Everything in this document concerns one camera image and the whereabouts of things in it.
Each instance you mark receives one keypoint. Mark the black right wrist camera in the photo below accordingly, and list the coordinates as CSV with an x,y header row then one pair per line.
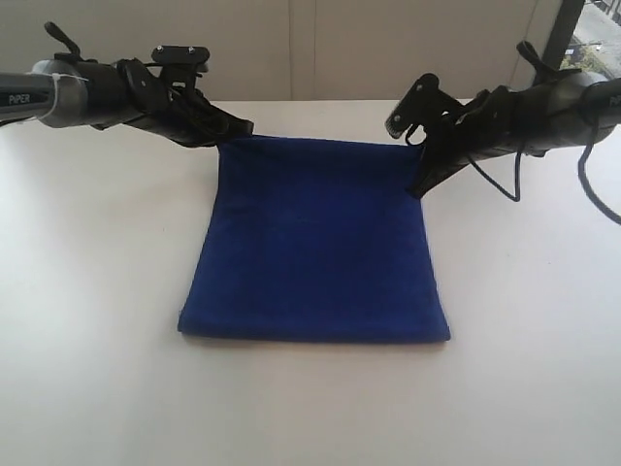
x,y
423,105

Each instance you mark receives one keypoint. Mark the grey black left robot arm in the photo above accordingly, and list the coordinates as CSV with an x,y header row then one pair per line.
x,y
62,94

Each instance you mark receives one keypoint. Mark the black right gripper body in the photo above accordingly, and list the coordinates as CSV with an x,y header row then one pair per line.
x,y
474,126

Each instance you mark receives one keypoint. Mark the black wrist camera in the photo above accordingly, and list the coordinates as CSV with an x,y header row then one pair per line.
x,y
423,105
193,58

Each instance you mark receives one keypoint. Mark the blue microfibre towel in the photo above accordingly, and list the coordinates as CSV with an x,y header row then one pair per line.
x,y
315,241

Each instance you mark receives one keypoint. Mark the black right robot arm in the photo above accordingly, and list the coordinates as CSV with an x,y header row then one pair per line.
x,y
576,110

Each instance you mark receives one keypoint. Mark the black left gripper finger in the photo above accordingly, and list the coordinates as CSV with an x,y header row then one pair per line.
x,y
226,127

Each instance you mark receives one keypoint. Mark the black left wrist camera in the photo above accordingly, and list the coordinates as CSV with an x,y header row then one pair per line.
x,y
193,58

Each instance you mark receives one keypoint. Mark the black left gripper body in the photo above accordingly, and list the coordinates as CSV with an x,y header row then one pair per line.
x,y
179,112

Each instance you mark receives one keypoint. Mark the dark window frame post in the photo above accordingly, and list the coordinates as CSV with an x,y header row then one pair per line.
x,y
561,33

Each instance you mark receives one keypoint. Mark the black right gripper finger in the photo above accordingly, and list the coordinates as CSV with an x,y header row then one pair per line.
x,y
430,173

